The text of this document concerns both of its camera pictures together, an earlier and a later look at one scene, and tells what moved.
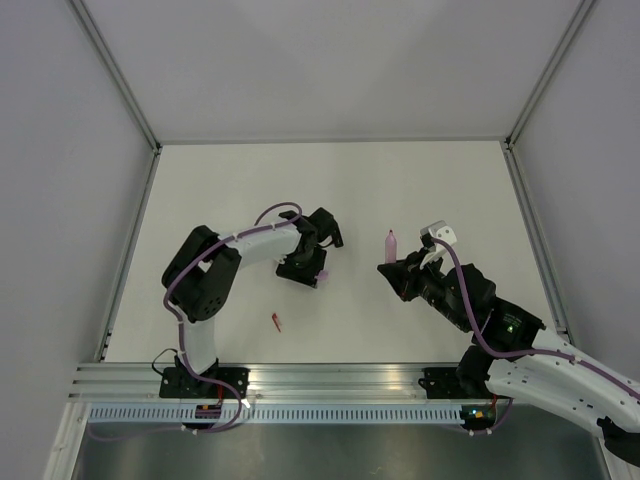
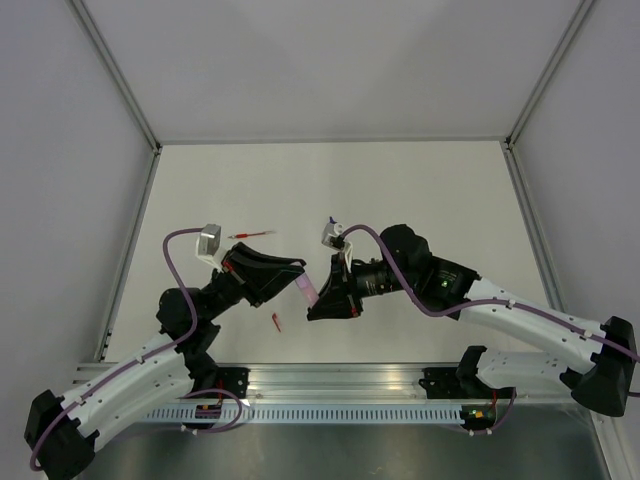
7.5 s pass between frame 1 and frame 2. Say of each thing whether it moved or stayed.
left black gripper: moved
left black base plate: stayed
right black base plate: stayed
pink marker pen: moved
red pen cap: stayed
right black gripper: moved
